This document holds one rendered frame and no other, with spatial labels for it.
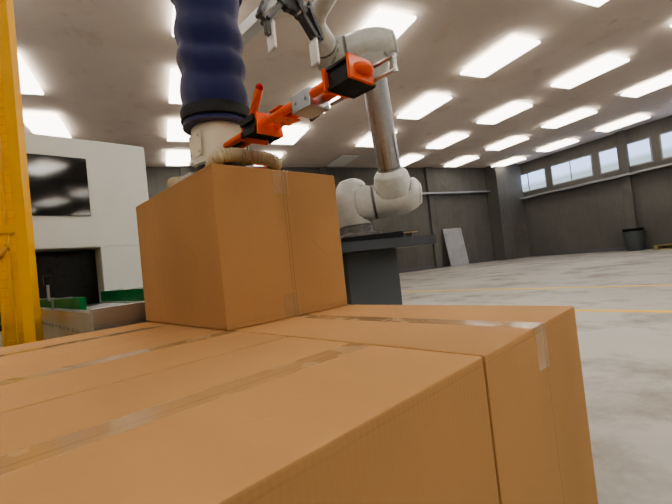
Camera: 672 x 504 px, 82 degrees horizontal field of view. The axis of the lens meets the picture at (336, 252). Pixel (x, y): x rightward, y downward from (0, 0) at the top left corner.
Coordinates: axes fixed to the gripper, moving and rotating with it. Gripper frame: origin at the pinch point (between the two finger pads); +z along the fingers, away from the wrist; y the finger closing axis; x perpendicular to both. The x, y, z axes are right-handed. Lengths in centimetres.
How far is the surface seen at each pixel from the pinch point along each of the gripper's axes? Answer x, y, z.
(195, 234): -23, 20, 43
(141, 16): -416, -110, -276
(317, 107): 8.2, 1.8, 17.1
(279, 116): -3.4, 4.3, 15.6
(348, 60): 22.7, 5.4, 13.5
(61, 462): 35, 59, 67
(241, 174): -10.9, 12.3, 29.1
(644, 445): 46, -88, 121
